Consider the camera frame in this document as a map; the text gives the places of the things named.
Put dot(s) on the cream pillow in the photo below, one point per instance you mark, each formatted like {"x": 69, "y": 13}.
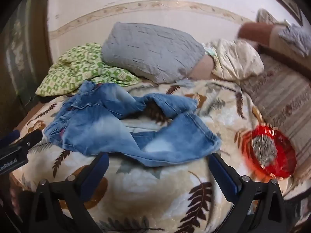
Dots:
{"x": 238, "y": 60}

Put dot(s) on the pink pillow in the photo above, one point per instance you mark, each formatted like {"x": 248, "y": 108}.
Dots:
{"x": 203, "y": 68}

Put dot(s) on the white green printed cloth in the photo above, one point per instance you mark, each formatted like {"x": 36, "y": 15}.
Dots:
{"x": 211, "y": 51}

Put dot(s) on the red glass bowl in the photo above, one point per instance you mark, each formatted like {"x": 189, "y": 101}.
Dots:
{"x": 279, "y": 155}

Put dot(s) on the striped sofa cover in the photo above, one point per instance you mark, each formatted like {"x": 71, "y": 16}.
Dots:
{"x": 284, "y": 97}

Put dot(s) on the dark door with glass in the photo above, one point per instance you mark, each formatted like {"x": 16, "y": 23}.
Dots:
{"x": 21, "y": 60}

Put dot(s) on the leaf print blanket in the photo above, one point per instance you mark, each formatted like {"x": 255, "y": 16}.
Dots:
{"x": 155, "y": 194}

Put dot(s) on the green checked blanket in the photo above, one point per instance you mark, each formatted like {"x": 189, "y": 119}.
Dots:
{"x": 80, "y": 70}

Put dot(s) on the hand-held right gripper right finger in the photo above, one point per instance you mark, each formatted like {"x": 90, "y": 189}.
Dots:
{"x": 223, "y": 174}

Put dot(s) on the grey quilted pillow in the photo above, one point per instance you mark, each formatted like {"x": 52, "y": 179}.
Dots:
{"x": 153, "y": 51}

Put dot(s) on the blue denim pants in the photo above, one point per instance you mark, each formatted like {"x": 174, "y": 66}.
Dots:
{"x": 102, "y": 128}

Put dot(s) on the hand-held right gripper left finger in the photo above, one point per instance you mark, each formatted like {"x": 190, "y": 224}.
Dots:
{"x": 97, "y": 169}

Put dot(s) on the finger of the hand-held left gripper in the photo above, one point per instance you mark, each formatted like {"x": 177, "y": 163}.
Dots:
{"x": 30, "y": 137}
{"x": 9, "y": 137}

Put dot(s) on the grey crumpled cloth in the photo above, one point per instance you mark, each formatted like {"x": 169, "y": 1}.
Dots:
{"x": 295, "y": 37}

